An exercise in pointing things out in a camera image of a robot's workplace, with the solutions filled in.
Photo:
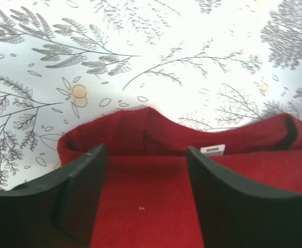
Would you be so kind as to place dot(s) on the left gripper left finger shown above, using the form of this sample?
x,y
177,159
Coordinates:
x,y
55,210

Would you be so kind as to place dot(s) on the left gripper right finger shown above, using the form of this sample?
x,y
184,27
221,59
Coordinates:
x,y
234,211

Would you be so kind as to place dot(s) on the red t-shirt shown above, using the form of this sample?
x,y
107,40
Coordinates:
x,y
147,198

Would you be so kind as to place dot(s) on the floral patterned table mat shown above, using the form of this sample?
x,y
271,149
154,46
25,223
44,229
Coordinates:
x,y
208,65

